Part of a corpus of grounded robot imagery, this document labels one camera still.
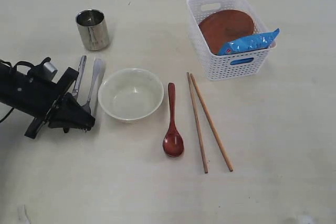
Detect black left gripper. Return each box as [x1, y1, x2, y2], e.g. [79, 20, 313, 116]
[13, 57, 81, 138]

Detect silver table knife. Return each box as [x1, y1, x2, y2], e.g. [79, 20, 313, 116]
[71, 55, 87, 100]

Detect silver metal fork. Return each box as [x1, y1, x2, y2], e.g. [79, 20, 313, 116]
[78, 58, 103, 131]

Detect shiny steel cup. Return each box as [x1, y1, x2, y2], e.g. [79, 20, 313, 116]
[76, 9, 110, 51]

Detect white ceramic bowl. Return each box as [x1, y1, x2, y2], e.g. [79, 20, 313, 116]
[98, 68, 164, 123]

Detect wooden chopstick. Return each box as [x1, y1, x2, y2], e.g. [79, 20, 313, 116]
[187, 72, 208, 174]
[190, 73, 234, 172]

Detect white plastic woven basket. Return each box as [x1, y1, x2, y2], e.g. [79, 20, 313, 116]
[186, 0, 276, 81]

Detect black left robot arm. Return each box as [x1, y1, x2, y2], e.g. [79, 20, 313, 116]
[1, 57, 95, 139]

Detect blue snack packet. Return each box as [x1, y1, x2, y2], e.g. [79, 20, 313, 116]
[217, 28, 280, 56]

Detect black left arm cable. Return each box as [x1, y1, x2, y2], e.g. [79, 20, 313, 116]
[0, 60, 35, 124]

